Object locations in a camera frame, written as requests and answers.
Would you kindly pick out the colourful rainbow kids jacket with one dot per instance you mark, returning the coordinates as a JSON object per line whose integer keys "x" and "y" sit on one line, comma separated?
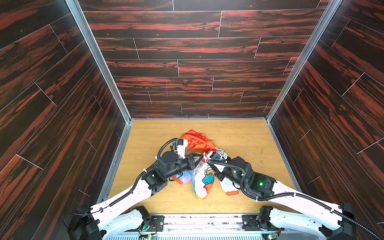
{"x": 202, "y": 179}

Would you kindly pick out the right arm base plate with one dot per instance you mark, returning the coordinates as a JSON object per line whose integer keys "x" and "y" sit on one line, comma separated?
{"x": 255, "y": 223}

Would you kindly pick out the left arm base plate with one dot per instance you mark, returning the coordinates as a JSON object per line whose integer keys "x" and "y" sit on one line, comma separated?
{"x": 155, "y": 224}

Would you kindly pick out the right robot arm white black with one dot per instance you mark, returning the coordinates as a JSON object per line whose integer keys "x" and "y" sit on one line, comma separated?
{"x": 328, "y": 221}

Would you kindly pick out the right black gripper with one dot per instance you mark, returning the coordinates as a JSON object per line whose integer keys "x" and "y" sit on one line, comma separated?
{"x": 222, "y": 167}

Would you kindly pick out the aluminium front rail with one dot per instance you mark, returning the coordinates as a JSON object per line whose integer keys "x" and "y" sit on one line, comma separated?
{"x": 224, "y": 222}

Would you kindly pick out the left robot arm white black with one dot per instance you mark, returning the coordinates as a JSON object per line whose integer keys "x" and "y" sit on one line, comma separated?
{"x": 108, "y": 219}

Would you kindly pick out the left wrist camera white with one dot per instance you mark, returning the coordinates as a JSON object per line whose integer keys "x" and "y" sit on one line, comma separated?
{"x": 181, "y": 146}

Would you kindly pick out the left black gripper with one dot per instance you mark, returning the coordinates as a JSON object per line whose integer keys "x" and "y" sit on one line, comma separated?
{"x": 190, "y": 161}

